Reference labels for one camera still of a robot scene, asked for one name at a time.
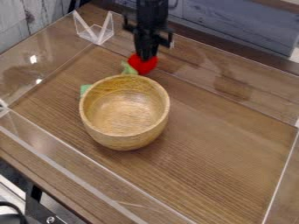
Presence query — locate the clear acrylic corner bracket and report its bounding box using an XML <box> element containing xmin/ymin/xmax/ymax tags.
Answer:
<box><xmin>71</xmin><ymin>11</ymin><xmax>114</xmax><ymax>46</ymax></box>

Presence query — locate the red plush strawberry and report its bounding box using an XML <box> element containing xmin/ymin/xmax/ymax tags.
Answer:
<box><xmin>121</xmin><ymin>53</ymin><xmax>157</xmax><ymax>75</ymax></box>

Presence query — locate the black table leg bracket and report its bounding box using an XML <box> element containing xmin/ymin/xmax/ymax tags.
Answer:
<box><xmin>23</xmin><ymin>185</ymin><xmax>67</xmax><ymax>224</ymax></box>

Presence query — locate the small green object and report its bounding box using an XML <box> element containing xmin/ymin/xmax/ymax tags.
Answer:
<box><xmin>78</xmin><ymin>84</ymin><xmax>91</xmax><ymax>98</ymax></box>

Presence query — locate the black cable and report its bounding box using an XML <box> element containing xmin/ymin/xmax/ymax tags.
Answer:
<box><xmin>0</xmin><ymin>200</ymin><xmax>30</xmax><ymax>224</ymax></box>

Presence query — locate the wooden bowl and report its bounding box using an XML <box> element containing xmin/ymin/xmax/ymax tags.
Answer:
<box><xmin>78</xmin><ymin>74</ymin><xmax>170</xmax><ymax>151</ymax></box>

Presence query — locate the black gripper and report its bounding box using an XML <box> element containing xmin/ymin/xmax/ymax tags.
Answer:
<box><xmin>122</xmin><ymin>0</ymin><xmax>173</xmax><ymax>61</ymax></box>

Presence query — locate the blue-grey sofa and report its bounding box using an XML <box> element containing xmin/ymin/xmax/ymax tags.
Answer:
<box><xmin>168</xmin><ymin>0</ymin><xmax>299</xmax><ymax>57</ymax></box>

